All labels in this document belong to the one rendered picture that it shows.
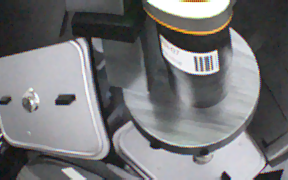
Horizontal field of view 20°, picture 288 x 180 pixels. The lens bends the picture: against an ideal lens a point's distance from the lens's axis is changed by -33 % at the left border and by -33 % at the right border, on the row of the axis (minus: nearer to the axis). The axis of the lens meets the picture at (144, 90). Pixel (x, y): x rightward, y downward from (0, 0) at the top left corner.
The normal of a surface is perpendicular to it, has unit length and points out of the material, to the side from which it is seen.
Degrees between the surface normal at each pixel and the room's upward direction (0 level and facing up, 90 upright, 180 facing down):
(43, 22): 51
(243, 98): 0
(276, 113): 5
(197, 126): 0
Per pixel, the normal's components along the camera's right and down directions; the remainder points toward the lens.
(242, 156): -0.08, -0.48
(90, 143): -0.41, 0.37
